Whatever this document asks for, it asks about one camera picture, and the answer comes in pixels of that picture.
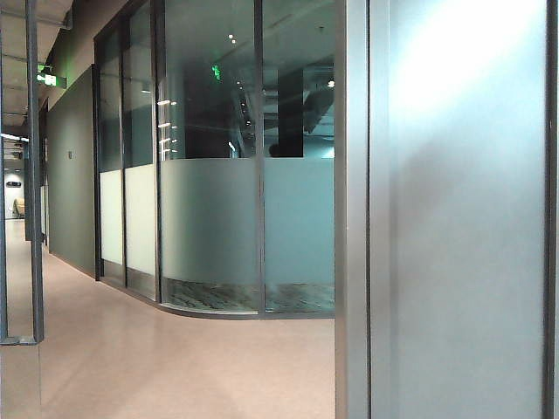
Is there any curved glass partition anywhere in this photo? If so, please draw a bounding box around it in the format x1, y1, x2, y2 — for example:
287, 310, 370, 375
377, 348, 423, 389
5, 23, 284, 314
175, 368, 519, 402
91, 0, 337, 320

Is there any grey door panel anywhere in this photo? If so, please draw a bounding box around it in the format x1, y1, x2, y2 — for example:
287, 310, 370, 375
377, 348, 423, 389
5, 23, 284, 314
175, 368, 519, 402
386, 0, 549, 419

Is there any green exit sign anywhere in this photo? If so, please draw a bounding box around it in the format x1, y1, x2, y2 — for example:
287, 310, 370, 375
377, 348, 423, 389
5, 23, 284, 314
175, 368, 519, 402
36, 63, 68, 89

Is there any grey metal door jamb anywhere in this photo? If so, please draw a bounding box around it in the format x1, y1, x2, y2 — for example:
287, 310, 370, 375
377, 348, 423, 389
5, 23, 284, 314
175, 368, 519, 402
542, 0, 559, 419

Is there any grey metal frame post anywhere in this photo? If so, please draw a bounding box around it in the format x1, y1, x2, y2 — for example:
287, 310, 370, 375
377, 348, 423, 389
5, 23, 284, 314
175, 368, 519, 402
333, 0, 391, 419

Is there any glass door with grey frame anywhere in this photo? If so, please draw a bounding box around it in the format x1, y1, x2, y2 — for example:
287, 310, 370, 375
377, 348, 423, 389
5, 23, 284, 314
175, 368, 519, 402
0, 0, 46, 347

